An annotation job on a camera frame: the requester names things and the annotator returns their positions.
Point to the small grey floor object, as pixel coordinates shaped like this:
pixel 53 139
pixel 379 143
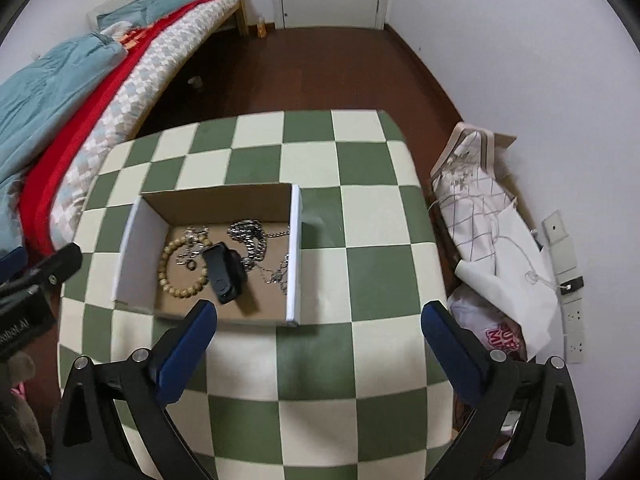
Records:
pixel 194 81

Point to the light blue quilt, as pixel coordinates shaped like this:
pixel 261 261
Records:
pixel 45 90

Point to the red white plastic bag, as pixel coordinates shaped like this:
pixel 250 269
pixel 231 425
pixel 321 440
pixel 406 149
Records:
pixel 480 325

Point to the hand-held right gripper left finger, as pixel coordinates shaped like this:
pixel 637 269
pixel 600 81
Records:
pixel 192 337

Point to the small orange bottle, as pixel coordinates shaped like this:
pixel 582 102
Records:
pixel 261 27

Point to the white wall socket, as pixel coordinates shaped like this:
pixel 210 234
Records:
pixel 574 315
pixel 575 345

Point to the patterned beige paper bag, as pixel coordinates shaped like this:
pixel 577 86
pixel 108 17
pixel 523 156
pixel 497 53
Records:
pixel 470 195

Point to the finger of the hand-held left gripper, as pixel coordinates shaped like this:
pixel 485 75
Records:
pixel 11 262
pixel 55 265

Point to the pink slippers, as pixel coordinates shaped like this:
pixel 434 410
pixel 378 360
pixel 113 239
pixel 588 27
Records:
pixel 18 389

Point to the black plug charger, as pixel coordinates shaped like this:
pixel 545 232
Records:
pixel 572 284

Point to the black smart band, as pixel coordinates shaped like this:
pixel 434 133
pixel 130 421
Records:
pixel 225 272

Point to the cardboard box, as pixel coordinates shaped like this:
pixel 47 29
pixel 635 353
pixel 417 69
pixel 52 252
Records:
pixel 145 245

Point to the wooden bed frame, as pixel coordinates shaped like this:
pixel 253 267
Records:
pixel 242 17

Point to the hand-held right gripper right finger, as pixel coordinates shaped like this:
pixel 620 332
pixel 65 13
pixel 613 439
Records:
pixel 447 347

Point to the green white checkered tablecloth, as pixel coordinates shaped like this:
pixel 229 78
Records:
pixel 320 350

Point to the white paper bag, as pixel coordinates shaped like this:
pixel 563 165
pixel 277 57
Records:
pixel 520 270

